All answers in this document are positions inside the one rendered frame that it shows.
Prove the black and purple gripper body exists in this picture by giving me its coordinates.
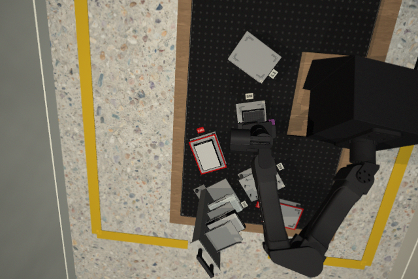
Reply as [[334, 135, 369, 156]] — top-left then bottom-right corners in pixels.
[[238, 121, 276, 139]]

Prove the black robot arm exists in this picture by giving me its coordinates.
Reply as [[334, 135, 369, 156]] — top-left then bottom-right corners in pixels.
[[229, 128, 401, 278]]

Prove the white microplate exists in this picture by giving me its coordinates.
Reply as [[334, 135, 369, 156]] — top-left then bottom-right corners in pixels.
[[208, 193, 243, 212]]

